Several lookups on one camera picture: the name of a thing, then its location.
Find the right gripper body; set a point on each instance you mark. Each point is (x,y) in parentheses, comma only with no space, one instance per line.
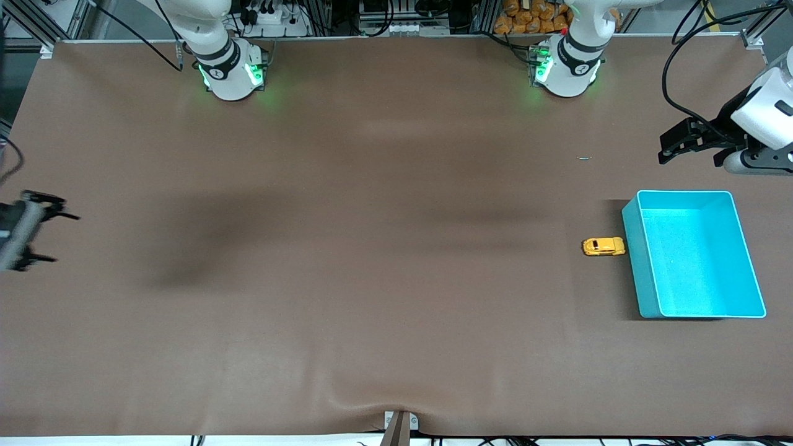
(7,218)

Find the yellow beetle toy car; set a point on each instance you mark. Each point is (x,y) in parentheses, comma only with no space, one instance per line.
(604,246)

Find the teal plastic bin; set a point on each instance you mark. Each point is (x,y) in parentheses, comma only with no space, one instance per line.
(694,260)

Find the orange packets pile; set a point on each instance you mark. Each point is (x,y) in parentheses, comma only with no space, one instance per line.
(530,15)

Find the white terminal block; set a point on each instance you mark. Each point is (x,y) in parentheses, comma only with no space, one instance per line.
(412,28)

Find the white power strip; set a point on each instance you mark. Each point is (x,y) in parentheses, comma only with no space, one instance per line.
(279,18)

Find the aluminium frame strut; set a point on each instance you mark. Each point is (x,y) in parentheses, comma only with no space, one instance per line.
(37,18)

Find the metal edge clamp bracket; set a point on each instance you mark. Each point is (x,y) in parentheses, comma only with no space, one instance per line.
(389,421)

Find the brown wooden post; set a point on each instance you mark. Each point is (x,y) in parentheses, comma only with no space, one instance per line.
(396,433)

